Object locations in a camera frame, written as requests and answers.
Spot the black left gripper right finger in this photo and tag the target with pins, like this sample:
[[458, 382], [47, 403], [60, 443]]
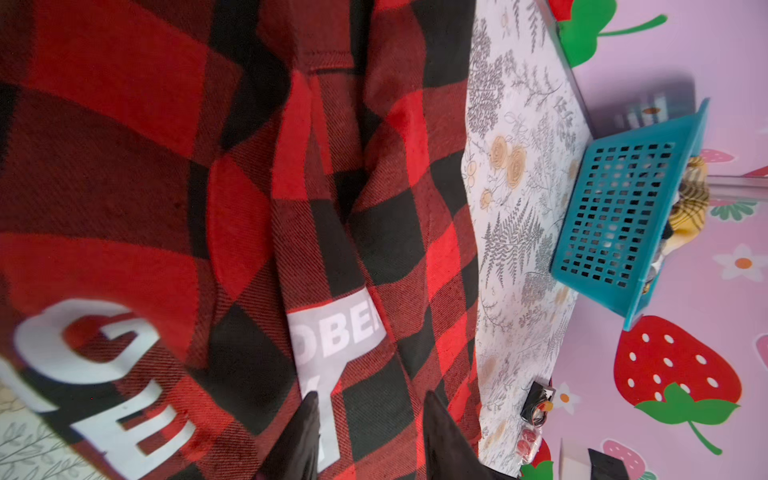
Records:
[[448, 455]]

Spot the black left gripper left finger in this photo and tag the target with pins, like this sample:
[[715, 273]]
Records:
[[295, 454]]

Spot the red black plaid shirt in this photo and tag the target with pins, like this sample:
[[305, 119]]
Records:
[[240, 240]]

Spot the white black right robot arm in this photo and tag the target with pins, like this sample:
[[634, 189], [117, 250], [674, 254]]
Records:
[[578, 462]]

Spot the teal plastic laundry basket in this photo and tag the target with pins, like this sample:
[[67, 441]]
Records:
[[619, 207]]

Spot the yellow plaid shirt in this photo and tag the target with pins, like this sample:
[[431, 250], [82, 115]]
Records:
[[688, 214]]

